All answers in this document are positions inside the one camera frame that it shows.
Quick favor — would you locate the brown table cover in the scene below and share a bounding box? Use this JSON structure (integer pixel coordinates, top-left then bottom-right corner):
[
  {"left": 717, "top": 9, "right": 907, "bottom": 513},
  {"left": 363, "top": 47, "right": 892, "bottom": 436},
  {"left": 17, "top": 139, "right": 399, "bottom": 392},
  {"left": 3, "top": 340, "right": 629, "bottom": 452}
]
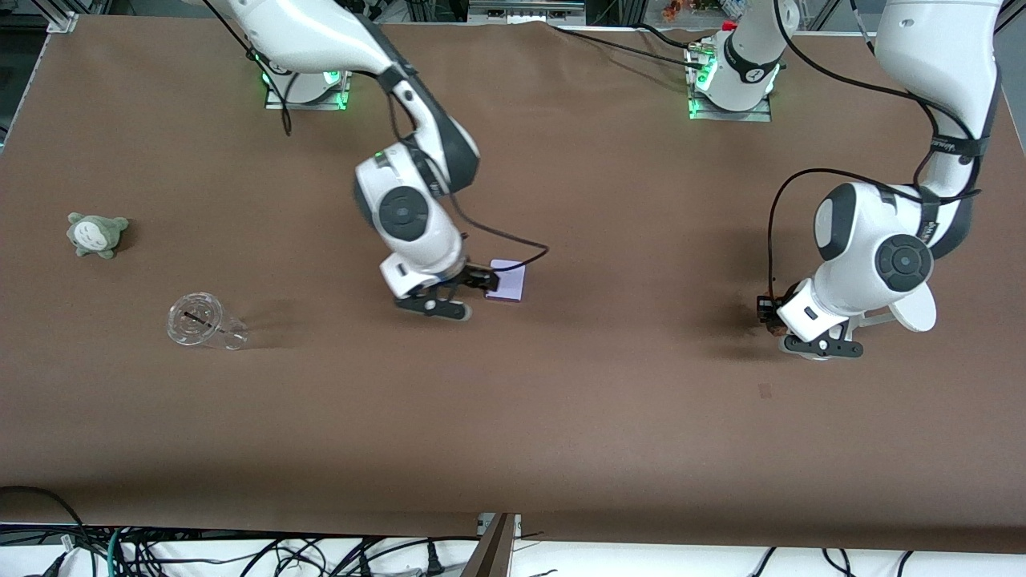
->
[{"left": 0, "top": 14, "right": 1026, "bottom": 554}]

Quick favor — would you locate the clear plastic cup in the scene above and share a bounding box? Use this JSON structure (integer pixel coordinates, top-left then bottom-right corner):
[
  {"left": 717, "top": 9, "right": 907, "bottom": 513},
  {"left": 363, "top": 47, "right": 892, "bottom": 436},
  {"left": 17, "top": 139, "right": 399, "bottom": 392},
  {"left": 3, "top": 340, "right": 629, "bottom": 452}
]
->
[{"left": 166, "top": 292, "right": 248, "bottom": 351}]

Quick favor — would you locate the grey metal box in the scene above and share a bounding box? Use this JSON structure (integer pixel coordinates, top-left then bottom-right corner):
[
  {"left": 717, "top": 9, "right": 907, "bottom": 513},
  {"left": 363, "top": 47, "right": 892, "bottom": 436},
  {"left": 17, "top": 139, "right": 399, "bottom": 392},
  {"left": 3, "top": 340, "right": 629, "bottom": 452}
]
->
[{"left": 469, "top": 0, "right": 586, "bottom": 23}]

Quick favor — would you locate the grey totoro plush toy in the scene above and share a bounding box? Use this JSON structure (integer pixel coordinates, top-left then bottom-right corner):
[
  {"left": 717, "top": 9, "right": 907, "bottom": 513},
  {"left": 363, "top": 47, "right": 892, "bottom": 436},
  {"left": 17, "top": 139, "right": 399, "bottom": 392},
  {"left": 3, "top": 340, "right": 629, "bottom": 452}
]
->
[{"left": 67, "top": 212, "right": 130, "bottom": 260}]

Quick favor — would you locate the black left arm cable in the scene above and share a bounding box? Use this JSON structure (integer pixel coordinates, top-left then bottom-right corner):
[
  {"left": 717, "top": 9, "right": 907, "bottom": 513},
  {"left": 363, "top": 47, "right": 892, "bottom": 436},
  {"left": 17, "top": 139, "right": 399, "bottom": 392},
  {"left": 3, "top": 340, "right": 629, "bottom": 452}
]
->
[{"left": 767, "top": 0, "right": 987, "bottom": 301}]

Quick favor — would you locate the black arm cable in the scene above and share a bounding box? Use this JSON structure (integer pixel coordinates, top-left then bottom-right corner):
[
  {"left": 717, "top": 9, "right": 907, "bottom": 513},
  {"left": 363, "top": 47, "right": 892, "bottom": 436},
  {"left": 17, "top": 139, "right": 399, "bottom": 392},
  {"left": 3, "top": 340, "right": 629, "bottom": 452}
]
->
[
  {"left": 767, "top": 0, "right": 987, "bottom": 301},
  {"left": 200, "top": 0, "right": 551, "bottom": 273}
]

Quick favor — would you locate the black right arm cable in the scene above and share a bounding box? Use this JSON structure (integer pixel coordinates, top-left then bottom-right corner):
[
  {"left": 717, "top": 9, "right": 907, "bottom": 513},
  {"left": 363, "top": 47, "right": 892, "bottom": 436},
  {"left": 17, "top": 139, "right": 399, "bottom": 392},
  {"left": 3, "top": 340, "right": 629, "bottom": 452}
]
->
[{"left": 200, "top": 0, "right": 551, "bottom": 273}]

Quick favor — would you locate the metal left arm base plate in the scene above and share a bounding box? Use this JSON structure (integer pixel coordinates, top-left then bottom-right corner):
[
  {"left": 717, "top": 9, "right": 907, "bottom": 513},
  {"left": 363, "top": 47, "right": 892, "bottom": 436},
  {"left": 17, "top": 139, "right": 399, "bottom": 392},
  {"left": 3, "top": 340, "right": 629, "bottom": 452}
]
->
[{"left": 688, "top": 44, "right": 774, "bottom": 123}]

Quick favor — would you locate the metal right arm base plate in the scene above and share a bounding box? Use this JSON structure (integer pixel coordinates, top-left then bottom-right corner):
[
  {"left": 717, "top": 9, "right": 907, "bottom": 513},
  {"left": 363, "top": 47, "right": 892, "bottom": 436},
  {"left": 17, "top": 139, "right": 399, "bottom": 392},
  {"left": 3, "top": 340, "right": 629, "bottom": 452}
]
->
[{"left": 265, "top": 71, "right": 352, "bottom": 111}]

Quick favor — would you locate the wooden table post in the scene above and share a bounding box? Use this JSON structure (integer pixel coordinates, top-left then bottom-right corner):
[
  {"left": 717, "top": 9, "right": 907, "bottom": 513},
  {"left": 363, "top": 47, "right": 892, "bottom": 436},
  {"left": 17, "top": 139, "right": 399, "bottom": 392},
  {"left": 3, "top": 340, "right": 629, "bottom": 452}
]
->
[{"left": 461, "top": 513, "right": 520, "bottom": 577}]

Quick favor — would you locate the black cable on table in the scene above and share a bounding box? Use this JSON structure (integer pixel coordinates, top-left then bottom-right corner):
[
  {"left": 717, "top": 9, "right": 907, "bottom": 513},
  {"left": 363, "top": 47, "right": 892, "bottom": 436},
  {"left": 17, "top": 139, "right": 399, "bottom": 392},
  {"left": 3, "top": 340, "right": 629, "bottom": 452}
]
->
[{"left": 549, "top": 22, "right": 710, "bottom": 69}]

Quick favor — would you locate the black looped floor cable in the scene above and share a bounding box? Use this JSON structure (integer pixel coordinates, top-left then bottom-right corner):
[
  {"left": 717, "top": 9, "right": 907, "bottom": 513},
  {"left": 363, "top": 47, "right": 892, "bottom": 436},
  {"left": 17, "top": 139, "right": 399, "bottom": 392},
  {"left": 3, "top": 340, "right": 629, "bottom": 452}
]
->
[{"left": 0, "top": 486, "right": 85, "bottom": 554}]

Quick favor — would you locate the aluminium frame profile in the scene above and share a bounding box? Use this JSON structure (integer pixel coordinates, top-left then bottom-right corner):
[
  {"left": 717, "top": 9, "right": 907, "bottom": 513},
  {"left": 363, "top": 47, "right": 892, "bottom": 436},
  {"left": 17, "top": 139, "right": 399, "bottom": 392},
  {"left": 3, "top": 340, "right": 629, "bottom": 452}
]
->
[{"left": 46, "top": 0, "right": 81, "bottom": 34}]

